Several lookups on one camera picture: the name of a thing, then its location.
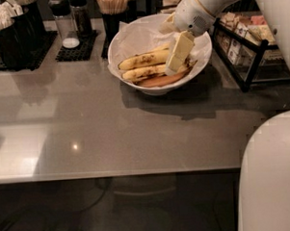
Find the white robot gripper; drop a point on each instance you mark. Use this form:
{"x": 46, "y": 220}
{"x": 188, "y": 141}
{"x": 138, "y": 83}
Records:
{"x": 192, "y": 16}

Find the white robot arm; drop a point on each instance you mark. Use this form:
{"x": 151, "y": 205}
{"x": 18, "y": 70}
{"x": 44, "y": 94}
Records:
{"x": 264, "y": 186}

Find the large spotted yellow banana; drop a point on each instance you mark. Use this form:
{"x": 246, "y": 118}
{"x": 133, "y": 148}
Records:
{"x": 145, "y": 59}

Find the middle spotted yellow banana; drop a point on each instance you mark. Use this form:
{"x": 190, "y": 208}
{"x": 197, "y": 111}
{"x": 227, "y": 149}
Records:
{"x": 142, "y": 73}

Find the white ceramic bowl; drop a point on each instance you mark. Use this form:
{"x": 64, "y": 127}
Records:
{"x": 156, "y": 88}

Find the black cup of stirrers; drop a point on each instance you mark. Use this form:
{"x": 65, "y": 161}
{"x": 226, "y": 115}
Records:
{"x": 114, "y": 12}

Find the black middle rubber mat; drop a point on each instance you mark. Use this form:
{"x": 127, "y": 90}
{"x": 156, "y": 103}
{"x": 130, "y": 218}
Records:
{"x": 81, "y": 53}

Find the black rubber mat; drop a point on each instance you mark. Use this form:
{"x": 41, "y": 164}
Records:
{"x": 81, "y": 53}
{"x": 38, "y": 55}

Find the pepper shaker black lid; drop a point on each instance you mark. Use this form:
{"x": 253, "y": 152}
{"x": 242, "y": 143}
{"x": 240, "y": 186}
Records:
{"x": 81, "y": 17}

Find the salt shaker black lid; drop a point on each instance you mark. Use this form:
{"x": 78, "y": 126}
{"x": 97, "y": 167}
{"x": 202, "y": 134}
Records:
{"x": 64, "y": 23}

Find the black rear cutlery cup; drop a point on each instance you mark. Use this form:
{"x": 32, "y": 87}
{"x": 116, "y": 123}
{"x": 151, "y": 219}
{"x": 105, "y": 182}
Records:
{"x": 28, "y": 13}

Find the black cup white cutlery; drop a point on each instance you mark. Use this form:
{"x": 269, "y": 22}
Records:
{"x": 15, "y": 49}

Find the black left rubber mat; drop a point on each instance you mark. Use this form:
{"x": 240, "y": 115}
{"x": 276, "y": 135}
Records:
{"x": 38, "y": 55}

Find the black wire condiment rack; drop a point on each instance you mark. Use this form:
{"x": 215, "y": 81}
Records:
{"x": 250, "y": 62}

